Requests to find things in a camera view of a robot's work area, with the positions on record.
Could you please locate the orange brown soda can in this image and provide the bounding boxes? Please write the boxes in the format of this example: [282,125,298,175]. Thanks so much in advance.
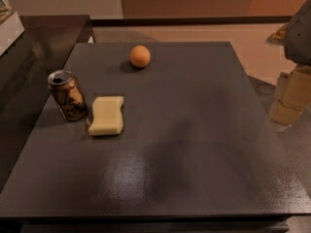
[48,70,87,121]

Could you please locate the orange ball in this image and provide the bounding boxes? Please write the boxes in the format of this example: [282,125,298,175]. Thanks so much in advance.
[129,45,151,69]

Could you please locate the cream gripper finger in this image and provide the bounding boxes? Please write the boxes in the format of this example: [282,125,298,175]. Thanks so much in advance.
[269,65,311,126]

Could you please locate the yellow sponge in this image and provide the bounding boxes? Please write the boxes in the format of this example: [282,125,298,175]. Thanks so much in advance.
[87,96,124,136]

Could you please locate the white box on side table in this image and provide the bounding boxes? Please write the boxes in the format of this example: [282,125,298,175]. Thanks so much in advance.
[0,13,24,56]

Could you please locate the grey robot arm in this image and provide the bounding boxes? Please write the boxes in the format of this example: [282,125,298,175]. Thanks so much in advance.
[268,0,311,132]

